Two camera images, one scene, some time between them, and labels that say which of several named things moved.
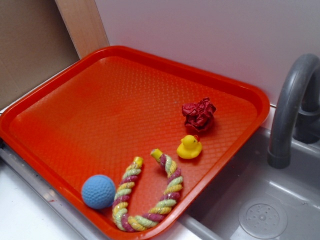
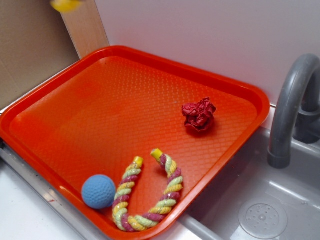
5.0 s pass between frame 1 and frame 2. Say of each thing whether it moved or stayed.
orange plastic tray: stayed
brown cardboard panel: stayed
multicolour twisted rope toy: stayed
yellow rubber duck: moved
